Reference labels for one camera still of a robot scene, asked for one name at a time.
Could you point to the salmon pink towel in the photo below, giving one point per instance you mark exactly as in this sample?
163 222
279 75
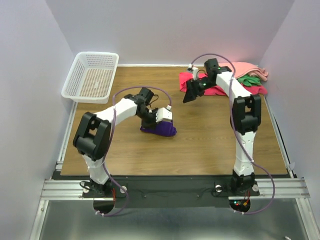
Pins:
246 68

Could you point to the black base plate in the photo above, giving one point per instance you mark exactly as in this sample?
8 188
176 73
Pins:
139 192

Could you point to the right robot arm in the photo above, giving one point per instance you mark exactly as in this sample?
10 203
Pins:
245 116

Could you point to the hot pink towel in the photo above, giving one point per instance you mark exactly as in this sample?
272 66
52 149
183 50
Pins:
216 90

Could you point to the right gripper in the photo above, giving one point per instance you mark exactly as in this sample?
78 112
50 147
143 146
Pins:
192 91

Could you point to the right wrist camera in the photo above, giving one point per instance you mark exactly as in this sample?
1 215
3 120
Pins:
194 71

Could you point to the white plastic basket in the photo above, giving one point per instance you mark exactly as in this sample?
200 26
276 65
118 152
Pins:
90 77

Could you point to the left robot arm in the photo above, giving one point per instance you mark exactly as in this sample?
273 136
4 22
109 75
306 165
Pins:
95 132

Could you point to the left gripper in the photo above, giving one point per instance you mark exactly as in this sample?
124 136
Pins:
153 122

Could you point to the purple towel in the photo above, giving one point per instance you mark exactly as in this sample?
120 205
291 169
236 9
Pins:
163 128

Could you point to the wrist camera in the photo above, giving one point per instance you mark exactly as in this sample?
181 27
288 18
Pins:
163 115
194 71

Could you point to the green towel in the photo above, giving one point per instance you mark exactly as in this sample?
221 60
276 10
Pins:
249 80

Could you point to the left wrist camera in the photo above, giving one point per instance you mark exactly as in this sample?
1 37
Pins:
163 115

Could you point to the aluminium frame rail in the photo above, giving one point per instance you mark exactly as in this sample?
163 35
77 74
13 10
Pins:
285 188

